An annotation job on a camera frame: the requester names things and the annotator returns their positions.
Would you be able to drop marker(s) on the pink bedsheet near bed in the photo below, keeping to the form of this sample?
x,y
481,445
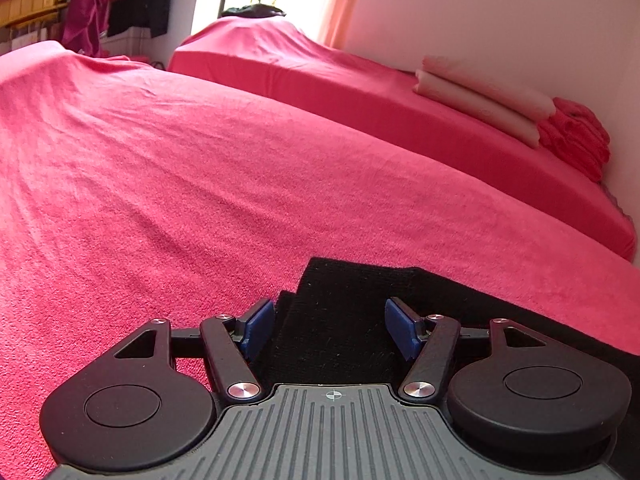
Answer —
x,y
128,193

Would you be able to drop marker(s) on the black pants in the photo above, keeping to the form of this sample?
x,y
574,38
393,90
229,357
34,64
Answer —
x,y
508,377

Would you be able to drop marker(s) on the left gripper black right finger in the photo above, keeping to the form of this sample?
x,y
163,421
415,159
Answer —
x,y
428,342

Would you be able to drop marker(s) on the red crumpled blanket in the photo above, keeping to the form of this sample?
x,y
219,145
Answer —
x,y
575,135

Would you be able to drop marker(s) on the pink bedsheet bed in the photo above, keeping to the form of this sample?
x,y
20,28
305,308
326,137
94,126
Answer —
x,y
272,58
128,193

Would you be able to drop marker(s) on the pink bedsheet far bed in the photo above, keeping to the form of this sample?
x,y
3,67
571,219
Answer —
x,y
272,58

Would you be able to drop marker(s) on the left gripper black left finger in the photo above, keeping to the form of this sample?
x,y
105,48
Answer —
x,y
231,344

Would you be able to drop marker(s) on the pink curtain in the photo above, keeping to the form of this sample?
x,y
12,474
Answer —
x,y
336,21

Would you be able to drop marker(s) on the wooden shelf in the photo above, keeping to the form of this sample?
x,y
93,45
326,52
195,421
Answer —
x,y
17,12

